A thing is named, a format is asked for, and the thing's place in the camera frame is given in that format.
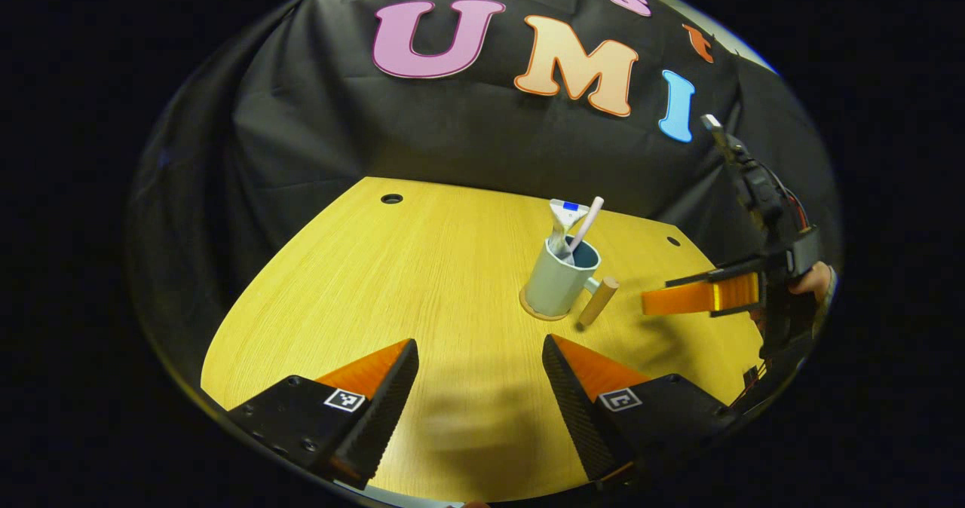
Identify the round cork coaster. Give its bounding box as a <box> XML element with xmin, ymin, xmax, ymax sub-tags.
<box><xmin>519</xmin><ymin>288</ymin><xmax>575</xmax><ymax>323</ymax></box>

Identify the pale green cup wooden handle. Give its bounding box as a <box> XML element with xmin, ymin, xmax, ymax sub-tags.
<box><xmin>524</xmin><ymin>237</ymin><xmax>620</xmax><ymax>328</ymax></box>

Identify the pink toothbrush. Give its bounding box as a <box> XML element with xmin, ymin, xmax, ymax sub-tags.
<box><xmin>567</xmin><ymin>196</ymin><xmax>605</xmax><ymax>257</ymax></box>

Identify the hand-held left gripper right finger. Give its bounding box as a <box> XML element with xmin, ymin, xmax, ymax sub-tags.
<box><xmin>541</xmin><ymin>333</ymin><xmax>737</xmax><ymax>491</ymax></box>

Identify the black backdrop cloth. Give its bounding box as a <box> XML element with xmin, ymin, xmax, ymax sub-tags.
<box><xmin>128</xmin><ymin>0</ymin><xmax>842</xmax><ymax>388</ymax></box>

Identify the white toothpaste tube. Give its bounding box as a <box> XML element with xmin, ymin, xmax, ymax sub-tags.
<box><xmin>548</xmin><ymin>198</ymin><xmax>590</xmax><ymax>262</ymax></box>

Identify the yellow wooden desktop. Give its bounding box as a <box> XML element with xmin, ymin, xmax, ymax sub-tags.
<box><xmin>200</xmin><ymin>176</ymin><xmax>767</xmax><ymax>505</ymax></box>

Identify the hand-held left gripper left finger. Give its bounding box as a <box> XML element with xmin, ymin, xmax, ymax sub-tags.
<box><xmin>226</xmin><ymin>338</ymin><xmax>420</xmax><ymax>491</ymax></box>

